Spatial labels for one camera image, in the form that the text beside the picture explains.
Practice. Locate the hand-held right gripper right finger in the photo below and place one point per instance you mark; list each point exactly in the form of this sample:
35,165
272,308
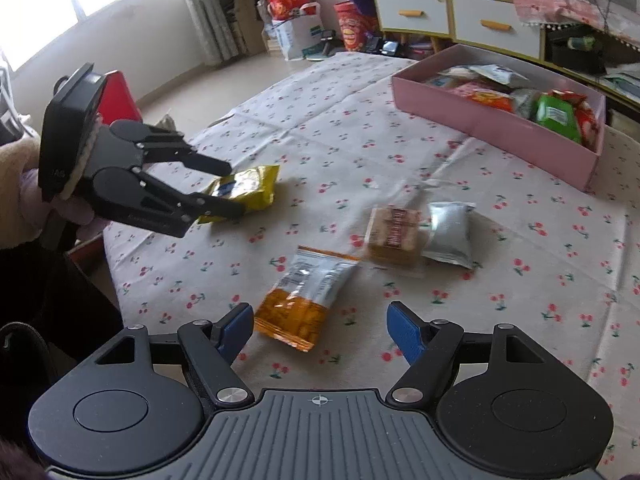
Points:
406,332

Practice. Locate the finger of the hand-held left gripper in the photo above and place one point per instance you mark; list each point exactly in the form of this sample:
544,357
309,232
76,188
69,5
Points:
170,147
170,210

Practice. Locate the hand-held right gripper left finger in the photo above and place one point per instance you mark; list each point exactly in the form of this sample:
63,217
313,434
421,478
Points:
235,327

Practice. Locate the orange and white snack packet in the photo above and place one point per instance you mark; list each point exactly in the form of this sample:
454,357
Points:
300,305

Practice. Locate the yellow snack packet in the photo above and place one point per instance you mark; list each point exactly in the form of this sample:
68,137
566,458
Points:
255,187

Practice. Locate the pink cardboard box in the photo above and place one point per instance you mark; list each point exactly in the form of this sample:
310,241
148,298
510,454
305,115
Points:
500,135

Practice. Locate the brown cracker packet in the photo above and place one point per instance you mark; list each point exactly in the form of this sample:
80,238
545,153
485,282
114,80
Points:
395,235

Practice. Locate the silver snack packet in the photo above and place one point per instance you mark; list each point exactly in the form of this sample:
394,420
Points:
450,232

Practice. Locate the grey curtain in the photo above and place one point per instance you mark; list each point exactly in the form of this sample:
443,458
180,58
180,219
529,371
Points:
207,10

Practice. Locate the white paper bag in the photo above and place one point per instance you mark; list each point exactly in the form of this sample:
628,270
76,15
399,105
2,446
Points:
295,35

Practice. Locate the cherry print tablecloth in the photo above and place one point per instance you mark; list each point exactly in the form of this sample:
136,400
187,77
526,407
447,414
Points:
350,125

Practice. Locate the red plastic bag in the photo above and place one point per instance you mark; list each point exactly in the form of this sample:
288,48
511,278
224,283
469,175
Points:
287,2

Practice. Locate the red printed bucket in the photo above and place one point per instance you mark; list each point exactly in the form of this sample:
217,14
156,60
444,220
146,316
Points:
352,27

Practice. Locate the red orange snack packet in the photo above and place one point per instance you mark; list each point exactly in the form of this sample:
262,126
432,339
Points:
487,99

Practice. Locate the green snack packet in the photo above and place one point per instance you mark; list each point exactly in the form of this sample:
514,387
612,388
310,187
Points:
555,115

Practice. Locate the tall wooden cabinet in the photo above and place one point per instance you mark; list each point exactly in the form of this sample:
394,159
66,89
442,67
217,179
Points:
415,10

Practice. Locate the black storage box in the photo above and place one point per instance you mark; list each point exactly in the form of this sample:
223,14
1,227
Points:
575,57

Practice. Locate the low wooden cabinet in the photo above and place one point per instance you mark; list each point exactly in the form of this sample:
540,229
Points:
620,67

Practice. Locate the pink fringed cloth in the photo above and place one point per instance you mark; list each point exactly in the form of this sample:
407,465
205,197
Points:
565,7

